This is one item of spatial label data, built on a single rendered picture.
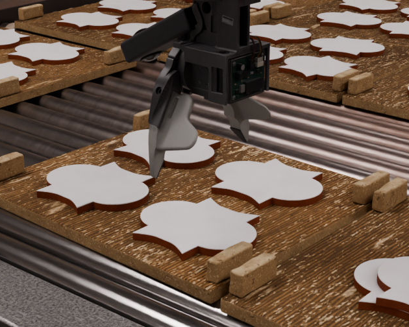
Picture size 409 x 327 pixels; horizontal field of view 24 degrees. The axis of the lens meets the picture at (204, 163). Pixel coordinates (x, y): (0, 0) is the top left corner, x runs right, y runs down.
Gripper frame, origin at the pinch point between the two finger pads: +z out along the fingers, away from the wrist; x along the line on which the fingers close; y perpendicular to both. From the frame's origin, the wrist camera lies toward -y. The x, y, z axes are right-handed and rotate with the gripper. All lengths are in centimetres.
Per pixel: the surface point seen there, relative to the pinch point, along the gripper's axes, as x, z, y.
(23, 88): 21, 9, -59
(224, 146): 22.8, 9.0, -15.6
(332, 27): 92, 9, -46
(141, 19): 70, 9, -81
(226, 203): 8.2, 9.0, -2.7
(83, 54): 42, 9, -68
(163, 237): -5.2, 8.0, -0.3
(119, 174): 4.0, 7.9, -17.3
